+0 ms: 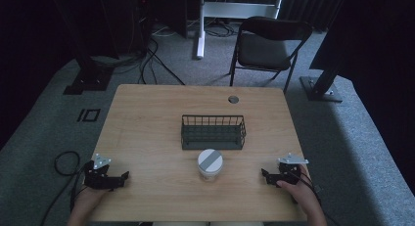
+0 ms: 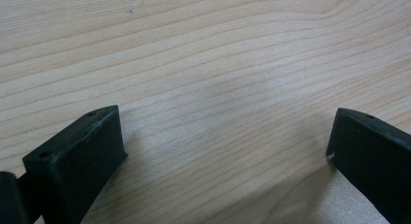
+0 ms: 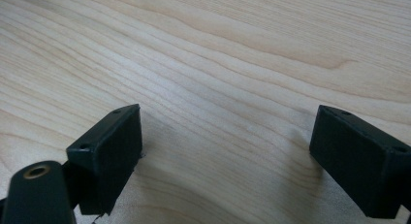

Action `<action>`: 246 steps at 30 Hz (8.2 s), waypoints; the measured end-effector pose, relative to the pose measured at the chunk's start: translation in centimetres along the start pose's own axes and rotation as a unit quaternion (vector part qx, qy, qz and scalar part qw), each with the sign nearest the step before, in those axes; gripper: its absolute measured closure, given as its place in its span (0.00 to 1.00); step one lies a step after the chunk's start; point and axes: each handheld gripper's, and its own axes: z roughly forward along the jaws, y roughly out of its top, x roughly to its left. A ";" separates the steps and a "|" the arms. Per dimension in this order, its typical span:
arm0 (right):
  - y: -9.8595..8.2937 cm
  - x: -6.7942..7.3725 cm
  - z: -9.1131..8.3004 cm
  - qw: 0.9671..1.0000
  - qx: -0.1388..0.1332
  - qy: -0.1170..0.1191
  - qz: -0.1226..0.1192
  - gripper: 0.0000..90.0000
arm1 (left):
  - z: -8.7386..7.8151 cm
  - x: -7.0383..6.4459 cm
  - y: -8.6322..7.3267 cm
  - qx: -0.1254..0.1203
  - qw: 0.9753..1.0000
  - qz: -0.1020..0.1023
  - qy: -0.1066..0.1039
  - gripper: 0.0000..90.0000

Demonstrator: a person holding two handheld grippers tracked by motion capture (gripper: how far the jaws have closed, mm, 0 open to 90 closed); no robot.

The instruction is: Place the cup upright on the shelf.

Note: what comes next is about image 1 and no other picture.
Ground black wire basket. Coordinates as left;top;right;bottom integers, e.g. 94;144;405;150
180;113;247;152

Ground black folding chair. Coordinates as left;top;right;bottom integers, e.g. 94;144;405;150
228;16;313;94

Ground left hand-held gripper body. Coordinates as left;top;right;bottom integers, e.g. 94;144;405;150
83;153;115;192

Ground person's right hand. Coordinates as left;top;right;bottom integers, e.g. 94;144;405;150
275;164;318;210

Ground black floor cables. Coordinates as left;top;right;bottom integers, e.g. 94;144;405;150
112;22;186;87

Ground black equipment rack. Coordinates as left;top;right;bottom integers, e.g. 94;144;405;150
128;0;155;56

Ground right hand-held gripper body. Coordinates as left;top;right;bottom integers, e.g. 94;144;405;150
277;153;310;187

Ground white desk frame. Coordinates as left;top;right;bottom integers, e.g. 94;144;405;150
196;0;286;60

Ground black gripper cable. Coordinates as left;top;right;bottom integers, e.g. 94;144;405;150
290;170;324;207
39;150;88;226

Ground dark curtain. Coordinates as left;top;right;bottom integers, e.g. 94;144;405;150
278;0;348;33

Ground black metal stand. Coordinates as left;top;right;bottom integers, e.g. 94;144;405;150
299;64;344;104
48;0;115;96

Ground person's left hand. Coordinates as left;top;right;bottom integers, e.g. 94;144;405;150
73;186;111;217

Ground white jar with grey-striped lid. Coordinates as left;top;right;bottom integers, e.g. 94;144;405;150
197;148;225;183

